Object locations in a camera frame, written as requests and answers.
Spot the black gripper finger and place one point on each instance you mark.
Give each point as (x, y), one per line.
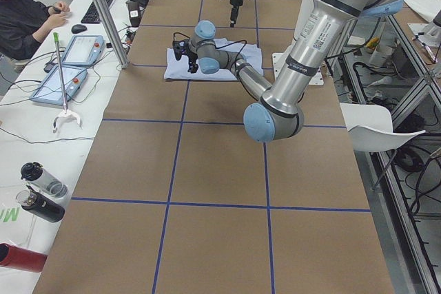
(233, 16)
(192, 67)

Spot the blue striped button shirt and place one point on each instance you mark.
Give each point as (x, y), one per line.
(210, 67)

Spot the black box with label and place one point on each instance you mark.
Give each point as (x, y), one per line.
(134, 13)

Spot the upper teach pendant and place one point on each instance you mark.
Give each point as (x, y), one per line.
(83, 50)

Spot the teach pendant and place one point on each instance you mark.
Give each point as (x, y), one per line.
(49, 90)
(83, 50)

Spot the black computer mouse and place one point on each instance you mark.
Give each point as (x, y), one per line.
(78, 28)

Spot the white reacher grabber tool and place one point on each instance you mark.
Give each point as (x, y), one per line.
(66, 112)

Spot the lower teach pendant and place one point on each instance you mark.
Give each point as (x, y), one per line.
(49, 90)

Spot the seated person in black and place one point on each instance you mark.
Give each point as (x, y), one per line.
(25, 24)

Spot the white plastic chair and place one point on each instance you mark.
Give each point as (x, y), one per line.
(371, 130)

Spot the clear bottle black cap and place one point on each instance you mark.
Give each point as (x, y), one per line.
(35, 174)

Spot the black water bottle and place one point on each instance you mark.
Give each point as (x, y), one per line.
(37, 204)

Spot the red bottle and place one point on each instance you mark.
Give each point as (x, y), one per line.
(14, 257)

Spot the aluminium frame post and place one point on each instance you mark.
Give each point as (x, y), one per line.
(111, 31)

